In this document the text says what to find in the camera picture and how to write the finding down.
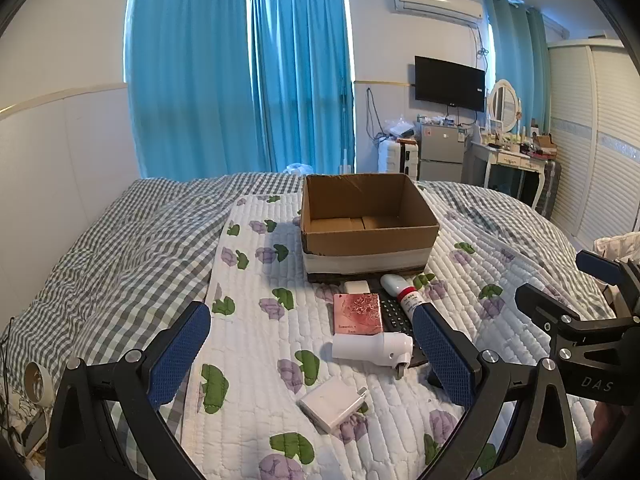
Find black wall television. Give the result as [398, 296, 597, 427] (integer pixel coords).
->
[414, 56, 487, 113]

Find white louvred wardrobe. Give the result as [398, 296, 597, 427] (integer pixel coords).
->
[545, 37, 640, 246]

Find white dressing table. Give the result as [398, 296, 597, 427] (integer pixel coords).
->
[467, 137, 551, 211]

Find teal curtain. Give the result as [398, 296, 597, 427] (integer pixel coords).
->
[482, 0, 552, 133]

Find grey checkered bed blanket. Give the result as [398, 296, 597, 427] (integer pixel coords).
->
[0, 172, 601, 480]

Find white charger adapter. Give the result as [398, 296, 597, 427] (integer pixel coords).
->
[298, 379, 369, 433]

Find grey mini fridge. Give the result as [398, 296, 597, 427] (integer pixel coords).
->
[416, 122, 471, 183]

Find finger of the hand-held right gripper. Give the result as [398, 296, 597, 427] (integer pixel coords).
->
[515, 283, 583, 348]
[576, 249, 640, 318]

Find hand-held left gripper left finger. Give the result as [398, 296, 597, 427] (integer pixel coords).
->
[46, 302, 212, 480]

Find grey phone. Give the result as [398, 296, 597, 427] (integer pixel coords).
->
[20, 412, 51, 461]

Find pink patterned box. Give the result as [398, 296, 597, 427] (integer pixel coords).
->
[333, 292, 385, 336]

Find white padded jacket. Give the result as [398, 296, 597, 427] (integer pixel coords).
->
[592, 232, 640, 301]

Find narrow blue curtain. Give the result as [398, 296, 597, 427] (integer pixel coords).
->
[247, 0, 357, 173]

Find white bottle with red band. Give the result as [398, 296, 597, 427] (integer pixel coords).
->
[380, 274, 426, 317]

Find dark suitcase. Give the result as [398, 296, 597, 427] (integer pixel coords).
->
[535, 157, 563, 218]

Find white suitcase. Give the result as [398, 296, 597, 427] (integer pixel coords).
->
[377, 137, 420, 181]

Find oval white mirror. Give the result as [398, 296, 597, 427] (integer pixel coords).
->
[487, 79, 521, 133]

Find wide blue curtain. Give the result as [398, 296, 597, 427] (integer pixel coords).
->
[122, 0, 273, 181]

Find white cylindrical plug device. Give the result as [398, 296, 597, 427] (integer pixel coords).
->
[331, 332, 415, 380]

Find black remote control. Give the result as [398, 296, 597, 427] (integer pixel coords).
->
[374, 290, 430, 368]

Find cardboard box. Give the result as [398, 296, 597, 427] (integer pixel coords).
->
[300, 172, 441, 286]

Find clear plastic bag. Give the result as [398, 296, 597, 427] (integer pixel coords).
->
[385, 117, 417, 140]

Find white air conditioner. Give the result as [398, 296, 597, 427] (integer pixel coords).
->
[390, 0, 485, 26]

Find floral quilted mat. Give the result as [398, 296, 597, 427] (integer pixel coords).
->
[180, 192, 621, 480]

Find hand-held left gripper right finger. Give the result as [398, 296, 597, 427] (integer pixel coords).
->
[414, 304, 588, 480]

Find row of cosmetic bottles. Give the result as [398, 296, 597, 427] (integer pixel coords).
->
[480, 127, 531, 153]

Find round white fan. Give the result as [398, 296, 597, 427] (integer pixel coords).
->
[22, 360, 56, 408]

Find black wall cable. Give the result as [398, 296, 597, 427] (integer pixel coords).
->
[365, 87, 391, 141]

